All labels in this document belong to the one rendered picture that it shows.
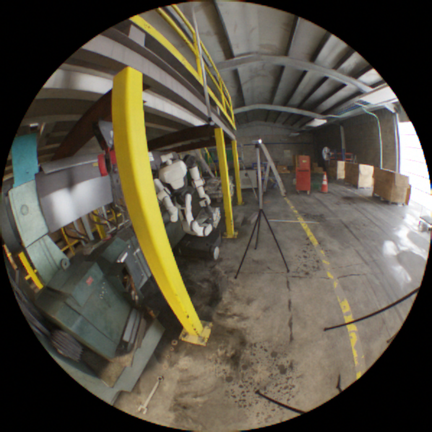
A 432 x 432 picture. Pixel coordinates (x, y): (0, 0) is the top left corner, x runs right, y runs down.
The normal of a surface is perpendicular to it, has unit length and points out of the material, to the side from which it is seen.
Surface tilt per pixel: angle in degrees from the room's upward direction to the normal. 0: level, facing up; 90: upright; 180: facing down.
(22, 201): 90
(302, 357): 0
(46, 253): 90
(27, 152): 90
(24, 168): 90
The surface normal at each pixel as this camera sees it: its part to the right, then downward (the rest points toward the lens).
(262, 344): -0.13, -0.92
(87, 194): 0.96, -0.03
